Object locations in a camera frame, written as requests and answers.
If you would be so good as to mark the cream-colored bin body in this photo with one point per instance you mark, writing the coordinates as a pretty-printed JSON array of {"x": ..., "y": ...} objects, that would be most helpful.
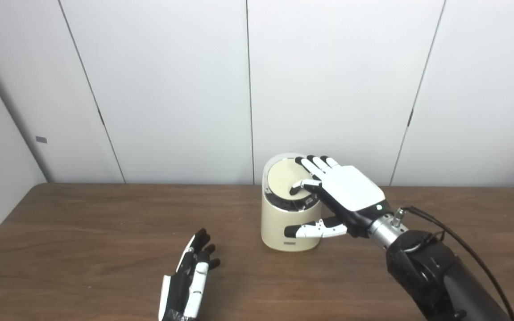
[{"x": 275, "y": 223}]

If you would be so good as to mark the small grey wall label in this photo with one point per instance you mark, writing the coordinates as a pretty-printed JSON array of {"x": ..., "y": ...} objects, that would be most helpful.
[{"x": 41, "y": 139}]

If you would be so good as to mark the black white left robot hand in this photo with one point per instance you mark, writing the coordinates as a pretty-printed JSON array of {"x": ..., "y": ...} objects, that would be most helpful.
[{"x": 181, "y": 290}]

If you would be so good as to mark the cream round bin lid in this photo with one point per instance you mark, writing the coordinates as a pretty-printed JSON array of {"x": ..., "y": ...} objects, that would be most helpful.
[{"x": 281, "y": 178}]

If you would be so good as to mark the black wall panel clip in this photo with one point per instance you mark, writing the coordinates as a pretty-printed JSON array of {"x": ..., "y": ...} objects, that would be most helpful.
[{"x": 410, "y": 118}]

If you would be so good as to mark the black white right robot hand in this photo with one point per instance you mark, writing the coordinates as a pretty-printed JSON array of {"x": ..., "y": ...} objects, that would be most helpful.
[{"x": 350, "y": 187}]

